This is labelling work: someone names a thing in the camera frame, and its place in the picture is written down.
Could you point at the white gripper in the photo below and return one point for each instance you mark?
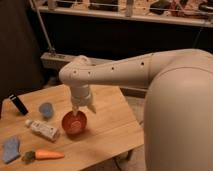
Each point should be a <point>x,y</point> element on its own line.
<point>81,96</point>

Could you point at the black eraser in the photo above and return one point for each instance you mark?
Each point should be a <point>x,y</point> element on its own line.
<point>18,103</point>

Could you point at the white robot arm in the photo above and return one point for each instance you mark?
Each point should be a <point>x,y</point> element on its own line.
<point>178,111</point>

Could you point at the red bowl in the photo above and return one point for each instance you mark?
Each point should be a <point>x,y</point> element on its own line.
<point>74,124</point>

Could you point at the blue cup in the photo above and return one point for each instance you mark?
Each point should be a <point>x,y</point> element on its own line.
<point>46,109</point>

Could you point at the white power strip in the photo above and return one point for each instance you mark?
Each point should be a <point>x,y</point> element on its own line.
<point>57,61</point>

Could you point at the orange toy carrot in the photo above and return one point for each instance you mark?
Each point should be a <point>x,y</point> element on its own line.
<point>41,154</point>

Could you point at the blue cloth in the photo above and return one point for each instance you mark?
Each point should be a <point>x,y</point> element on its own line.
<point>11,150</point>

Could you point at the white shelf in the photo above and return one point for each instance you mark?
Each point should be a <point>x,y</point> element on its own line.
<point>50,6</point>

